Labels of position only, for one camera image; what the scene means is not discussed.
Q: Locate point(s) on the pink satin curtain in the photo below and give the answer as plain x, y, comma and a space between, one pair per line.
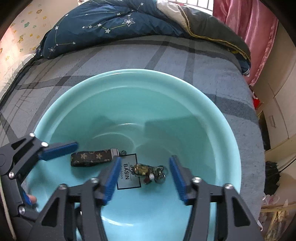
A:
255, 24

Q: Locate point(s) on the metal keychain with charms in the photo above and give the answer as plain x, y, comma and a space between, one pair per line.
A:
149, 173

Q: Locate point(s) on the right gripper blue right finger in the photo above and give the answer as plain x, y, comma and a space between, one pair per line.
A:
233, 221

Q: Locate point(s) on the beige wardrobe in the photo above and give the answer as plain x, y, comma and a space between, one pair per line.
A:
276, 90

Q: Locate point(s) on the grey plaid bed sheet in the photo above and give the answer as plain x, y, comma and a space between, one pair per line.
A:
205, 65

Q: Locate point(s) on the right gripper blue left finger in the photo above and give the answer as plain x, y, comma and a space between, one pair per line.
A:
80, 206

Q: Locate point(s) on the navy star-patterned duvet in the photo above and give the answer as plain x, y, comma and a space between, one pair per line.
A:
96, 22

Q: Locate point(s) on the person's left hand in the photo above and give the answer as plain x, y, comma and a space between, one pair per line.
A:
33, 199

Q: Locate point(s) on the turquoise plastic basin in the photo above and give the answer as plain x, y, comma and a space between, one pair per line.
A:
153, 115

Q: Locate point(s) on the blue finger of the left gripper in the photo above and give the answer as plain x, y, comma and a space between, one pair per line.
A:
26, 197
52, 151

